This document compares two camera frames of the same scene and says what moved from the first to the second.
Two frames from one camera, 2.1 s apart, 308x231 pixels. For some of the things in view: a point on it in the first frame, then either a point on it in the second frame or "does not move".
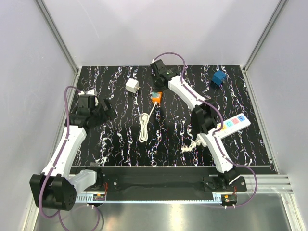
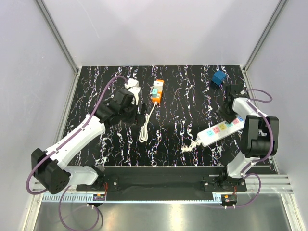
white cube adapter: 132,85 does not move
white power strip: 239,122 does not move
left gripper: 107,115 → 133,118
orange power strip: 158,98 does not move
